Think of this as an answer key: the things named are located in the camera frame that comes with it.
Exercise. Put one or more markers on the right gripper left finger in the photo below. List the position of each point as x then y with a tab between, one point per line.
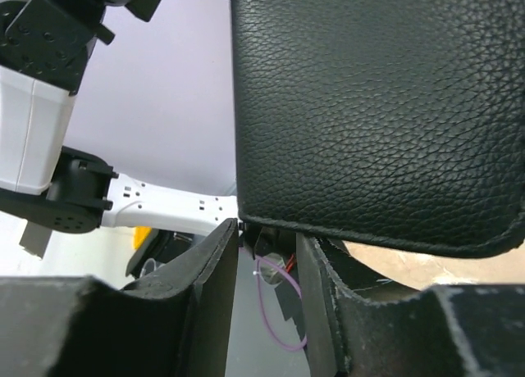
175	321

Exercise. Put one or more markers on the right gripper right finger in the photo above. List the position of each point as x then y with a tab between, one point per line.
359	323

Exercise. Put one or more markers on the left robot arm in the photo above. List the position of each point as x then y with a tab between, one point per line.
46	46

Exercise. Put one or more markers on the black tool case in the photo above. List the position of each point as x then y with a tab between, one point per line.
394	123

